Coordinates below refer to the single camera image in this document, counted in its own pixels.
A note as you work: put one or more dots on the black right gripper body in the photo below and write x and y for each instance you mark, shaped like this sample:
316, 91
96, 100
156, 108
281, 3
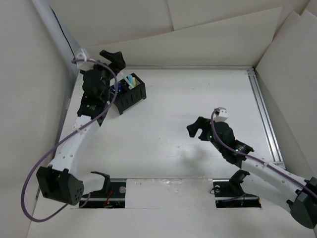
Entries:
205, 123

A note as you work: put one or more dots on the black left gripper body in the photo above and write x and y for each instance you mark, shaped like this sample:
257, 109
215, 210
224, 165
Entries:
107, 76

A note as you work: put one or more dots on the blue cap highlighter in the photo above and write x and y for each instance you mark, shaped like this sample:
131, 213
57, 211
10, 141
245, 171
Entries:
129, 81

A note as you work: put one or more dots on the green cap highlighter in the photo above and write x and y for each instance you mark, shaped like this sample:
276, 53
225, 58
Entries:
121, 75

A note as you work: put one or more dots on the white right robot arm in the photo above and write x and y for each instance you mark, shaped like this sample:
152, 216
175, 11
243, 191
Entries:
257, 176

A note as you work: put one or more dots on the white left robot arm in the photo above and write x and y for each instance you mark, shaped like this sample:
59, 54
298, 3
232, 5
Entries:
59, 181

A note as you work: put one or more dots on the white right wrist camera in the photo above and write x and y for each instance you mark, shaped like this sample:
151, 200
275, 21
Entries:
220, 115

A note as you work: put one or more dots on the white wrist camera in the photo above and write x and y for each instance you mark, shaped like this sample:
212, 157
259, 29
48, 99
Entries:
81, 60
220, 115

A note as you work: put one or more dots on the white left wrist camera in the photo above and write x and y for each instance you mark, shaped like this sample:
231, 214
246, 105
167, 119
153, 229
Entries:
81, 60

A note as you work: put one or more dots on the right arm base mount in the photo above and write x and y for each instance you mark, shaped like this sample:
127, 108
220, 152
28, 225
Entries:
228, 192

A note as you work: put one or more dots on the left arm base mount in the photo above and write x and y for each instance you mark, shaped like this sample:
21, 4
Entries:
114, 199

